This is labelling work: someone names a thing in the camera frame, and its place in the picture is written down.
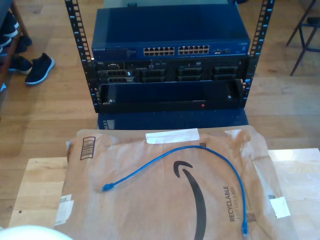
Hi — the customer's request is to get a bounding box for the blue network cable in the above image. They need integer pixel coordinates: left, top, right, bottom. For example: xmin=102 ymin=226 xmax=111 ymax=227
xmin=101 ymin=145 xmax=249 ymax=236

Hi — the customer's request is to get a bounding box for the dark blue flat device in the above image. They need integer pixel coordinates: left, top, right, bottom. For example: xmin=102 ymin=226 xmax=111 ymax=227
xmin=97 ymin=109 xmax=250 ymax=131

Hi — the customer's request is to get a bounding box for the black rack server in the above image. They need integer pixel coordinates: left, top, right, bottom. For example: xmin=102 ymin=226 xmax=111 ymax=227
xmin=84 ymin=56 xmax=251 ymax=85

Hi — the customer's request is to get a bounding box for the brown paper mailer envelope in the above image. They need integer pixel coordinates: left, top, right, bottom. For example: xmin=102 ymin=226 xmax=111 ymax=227
xmin=53 ymin=126 xmax=298 ymax=240

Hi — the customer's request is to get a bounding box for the black perforated rack upright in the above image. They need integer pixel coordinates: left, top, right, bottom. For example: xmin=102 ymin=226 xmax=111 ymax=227
xmin=64 ymin=0 xmax=101 ymax=113
xmin=241 ymin=0 xmax=275 ymax=108

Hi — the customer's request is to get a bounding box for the blue network switch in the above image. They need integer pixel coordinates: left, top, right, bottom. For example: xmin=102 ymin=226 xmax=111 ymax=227
xmin=91 ymin=5 xmax=251 ymax=61

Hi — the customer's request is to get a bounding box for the metal frame chair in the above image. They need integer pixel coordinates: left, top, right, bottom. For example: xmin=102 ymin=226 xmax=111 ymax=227
xmin=285 ymin=0 xmax=320 ymax=77

